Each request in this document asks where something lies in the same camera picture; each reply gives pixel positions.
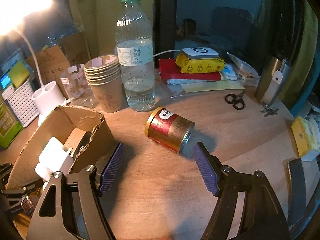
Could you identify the brown lamp packaging box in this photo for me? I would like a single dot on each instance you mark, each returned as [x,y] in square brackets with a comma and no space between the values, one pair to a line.
[52,63]

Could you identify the clear plastic water bottle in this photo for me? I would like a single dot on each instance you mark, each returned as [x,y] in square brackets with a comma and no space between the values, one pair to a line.
[134,44]

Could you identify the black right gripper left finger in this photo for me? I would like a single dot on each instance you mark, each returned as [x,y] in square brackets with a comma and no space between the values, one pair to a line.
[72,198]

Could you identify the stack of brown paper cups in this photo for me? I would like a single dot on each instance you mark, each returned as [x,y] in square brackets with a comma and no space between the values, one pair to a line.
[103,75]

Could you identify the white pill bottle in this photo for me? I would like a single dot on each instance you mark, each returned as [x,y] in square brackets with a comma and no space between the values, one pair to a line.
[54,157]

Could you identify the stainless steel tumbler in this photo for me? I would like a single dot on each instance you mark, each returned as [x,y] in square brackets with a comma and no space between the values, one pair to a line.
[272,80]

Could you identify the white desk lamp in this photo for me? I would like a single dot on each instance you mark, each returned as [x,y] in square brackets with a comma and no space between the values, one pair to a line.
[48,96]

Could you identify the green snack package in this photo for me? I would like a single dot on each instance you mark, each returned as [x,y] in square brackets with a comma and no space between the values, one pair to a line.
[10,126]

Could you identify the red gold tin can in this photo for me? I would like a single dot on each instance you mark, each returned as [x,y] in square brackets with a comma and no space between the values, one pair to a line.
[169,129]

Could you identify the yellow tissue pack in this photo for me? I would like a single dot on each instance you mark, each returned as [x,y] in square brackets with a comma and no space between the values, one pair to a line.
[306,134]

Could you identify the yellow duck wipes pack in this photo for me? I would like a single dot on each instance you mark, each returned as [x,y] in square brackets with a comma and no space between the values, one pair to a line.
[199,66]

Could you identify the yellow green sponge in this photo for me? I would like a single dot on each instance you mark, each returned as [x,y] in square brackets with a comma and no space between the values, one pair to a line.
[18,74]

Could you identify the white power bank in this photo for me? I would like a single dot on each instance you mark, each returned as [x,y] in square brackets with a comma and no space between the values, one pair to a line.
[200,53]

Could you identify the white woven plastic basket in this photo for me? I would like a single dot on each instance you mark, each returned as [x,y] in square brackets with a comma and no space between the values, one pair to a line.
[22,105]

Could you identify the black scissors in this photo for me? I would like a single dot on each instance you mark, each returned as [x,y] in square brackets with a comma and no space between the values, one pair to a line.
[236,100]

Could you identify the brown cardboard box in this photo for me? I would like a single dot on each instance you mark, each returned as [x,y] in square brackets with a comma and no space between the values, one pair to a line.
[60,123]

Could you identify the metal keys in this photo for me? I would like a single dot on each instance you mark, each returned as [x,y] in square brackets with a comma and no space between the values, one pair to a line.
[268,110]

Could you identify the black smartphone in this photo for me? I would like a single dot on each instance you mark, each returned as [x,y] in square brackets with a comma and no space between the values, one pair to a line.
[297,191]

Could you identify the clear glass with stickers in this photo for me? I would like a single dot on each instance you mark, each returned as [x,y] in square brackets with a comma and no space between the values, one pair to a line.
[77,88]

